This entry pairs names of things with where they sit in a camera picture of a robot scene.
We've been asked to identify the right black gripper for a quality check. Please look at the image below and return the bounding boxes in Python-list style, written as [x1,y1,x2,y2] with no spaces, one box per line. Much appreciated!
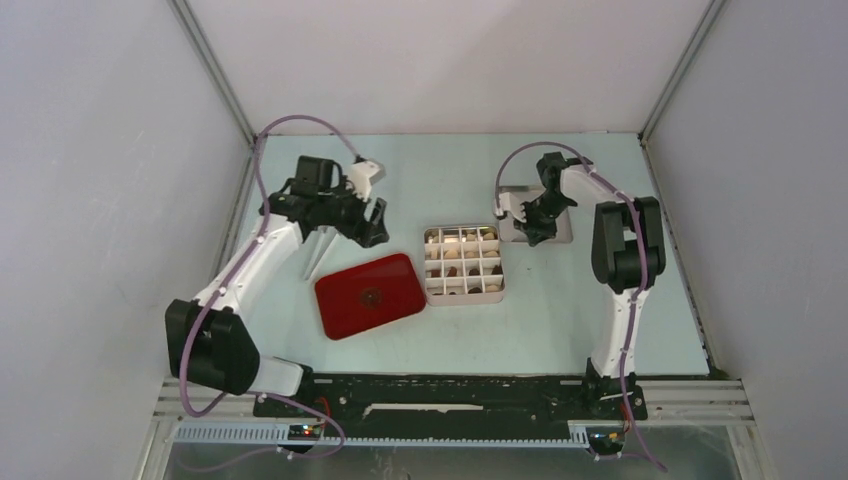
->
[514,193,575,246]

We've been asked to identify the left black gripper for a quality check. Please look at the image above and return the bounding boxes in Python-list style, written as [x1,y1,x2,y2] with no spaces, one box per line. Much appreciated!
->
[318,177,388,249]

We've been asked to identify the silver metal box lid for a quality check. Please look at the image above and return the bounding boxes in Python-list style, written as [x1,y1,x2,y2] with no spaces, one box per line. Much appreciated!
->
[496,185,576,246]

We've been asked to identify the silver metal tongs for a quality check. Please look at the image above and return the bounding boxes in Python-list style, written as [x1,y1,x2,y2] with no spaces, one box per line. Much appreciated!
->
[303,226,338,282]

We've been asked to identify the red plastic tray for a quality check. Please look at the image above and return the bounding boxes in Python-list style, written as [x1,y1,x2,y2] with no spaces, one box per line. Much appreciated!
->
[314,253,426,341]

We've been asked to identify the white divided chocolate box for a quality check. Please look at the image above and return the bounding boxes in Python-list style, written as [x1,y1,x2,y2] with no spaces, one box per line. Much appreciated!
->
[423,225,506,307]

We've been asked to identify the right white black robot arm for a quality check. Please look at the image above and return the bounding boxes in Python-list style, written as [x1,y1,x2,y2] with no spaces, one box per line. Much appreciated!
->
[496,152,666,418]

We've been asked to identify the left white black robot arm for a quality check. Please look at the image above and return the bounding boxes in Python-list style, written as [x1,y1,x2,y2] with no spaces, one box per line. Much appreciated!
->
[165,156,389,417]

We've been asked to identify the round foil wrapped chocolate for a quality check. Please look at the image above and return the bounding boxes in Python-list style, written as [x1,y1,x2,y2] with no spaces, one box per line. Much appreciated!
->
[359,288,383,310]

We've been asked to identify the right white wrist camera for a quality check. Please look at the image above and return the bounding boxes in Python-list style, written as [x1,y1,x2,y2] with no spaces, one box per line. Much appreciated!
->
[494,192,526,223]

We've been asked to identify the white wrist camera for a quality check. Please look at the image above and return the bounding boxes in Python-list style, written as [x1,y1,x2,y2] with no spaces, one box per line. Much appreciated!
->
[347,156,386,202]
[494,192,526,223]

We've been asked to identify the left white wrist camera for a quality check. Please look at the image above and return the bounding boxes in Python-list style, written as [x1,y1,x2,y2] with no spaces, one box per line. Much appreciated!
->
[347,156,386,202]

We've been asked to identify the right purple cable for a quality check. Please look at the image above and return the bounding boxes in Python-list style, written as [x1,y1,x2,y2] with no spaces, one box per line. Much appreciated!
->
[493,141,667,473]

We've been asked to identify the purple cable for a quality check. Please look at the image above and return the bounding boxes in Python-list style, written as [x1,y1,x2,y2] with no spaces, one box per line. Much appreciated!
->
[173,115,362,473]
[493,141,667,473]

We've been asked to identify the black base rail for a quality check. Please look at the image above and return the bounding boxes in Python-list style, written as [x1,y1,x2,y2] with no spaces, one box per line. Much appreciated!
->
[295,373,648,440]

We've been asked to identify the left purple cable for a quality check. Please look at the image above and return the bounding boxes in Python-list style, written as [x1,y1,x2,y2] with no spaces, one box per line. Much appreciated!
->
[173,115,362,473]

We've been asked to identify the grey cable duct strip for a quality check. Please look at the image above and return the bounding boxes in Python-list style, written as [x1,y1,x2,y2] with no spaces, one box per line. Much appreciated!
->
[172,422,589,449]

